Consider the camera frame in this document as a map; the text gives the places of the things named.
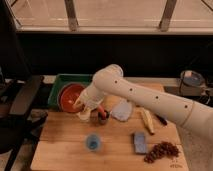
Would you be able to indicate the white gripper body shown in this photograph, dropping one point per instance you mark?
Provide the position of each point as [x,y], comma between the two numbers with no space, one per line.
[85,100]

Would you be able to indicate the red-orange bowl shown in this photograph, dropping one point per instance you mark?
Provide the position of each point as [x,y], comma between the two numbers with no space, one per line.
[67,97]

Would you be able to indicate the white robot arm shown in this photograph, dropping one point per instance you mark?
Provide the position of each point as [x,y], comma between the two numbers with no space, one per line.
[186,113]

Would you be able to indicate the green plastic tray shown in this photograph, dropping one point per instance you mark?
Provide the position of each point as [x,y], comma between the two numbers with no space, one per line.
[61,81]

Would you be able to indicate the white cup orange inside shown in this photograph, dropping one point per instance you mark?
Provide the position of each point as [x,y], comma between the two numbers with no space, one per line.
[84,115]

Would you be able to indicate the light blue cloth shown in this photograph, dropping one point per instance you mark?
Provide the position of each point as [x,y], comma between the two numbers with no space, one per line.
[122,110]

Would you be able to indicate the small blue cup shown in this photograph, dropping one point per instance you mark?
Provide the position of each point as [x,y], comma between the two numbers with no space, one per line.
[93,142]

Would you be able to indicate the blue sponge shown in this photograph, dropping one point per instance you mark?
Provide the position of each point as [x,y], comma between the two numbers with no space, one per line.
[140,143]

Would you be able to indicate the black chair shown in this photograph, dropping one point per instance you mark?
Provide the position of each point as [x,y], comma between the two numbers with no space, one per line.
[15,127]

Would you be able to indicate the round grey blue device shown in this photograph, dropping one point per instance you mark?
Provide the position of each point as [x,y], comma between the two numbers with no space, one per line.
[192,78]

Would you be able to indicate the black handled knife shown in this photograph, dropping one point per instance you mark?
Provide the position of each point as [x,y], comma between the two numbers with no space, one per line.
[162,120]

